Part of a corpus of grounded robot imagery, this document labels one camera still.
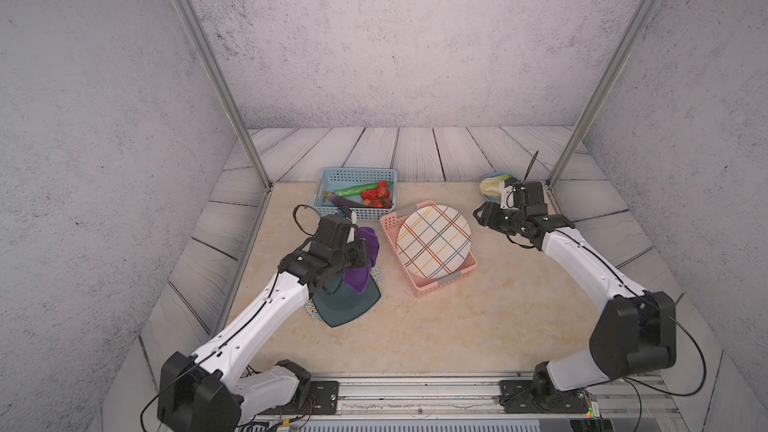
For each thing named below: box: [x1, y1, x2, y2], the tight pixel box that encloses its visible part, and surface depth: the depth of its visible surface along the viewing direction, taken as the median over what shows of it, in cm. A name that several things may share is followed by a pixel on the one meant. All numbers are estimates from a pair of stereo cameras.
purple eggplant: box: [324, 191, 363, 207], surface depth 116 cm
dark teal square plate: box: [312, 271, 381, 327], surface depth 88 cm
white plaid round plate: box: [396, 205, 472, 280], surface depth 100 cm
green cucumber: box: [334, 182, 393, 197], surface depth 117 cm
